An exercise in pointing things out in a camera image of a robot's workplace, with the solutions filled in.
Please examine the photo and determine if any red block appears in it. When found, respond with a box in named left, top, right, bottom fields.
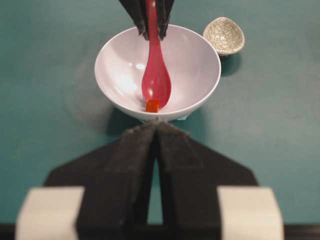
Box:
left=145, top=99, right=160, bottom=113

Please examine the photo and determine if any red plastic spoon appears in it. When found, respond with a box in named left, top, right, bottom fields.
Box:
left=141, top=0, right=172, bottom=109

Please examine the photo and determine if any crackle glazed small bowl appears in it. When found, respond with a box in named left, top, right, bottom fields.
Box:
left=202, top=16, right=246, bottom=56

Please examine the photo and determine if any white bowl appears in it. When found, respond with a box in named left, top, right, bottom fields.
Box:
left=94, top=24, right=222, bottom=121

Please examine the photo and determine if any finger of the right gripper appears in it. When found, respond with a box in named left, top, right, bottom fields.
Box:
left=119, top=0, right=149, bottom=40
left=155, top=0, right=175, bottom=40

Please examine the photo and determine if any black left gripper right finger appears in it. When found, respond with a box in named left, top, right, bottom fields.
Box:
left=155, top=122, right=259, bottom=240

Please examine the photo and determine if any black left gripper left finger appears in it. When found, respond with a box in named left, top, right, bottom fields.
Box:
left=44, top=121, right=158, bottom=240

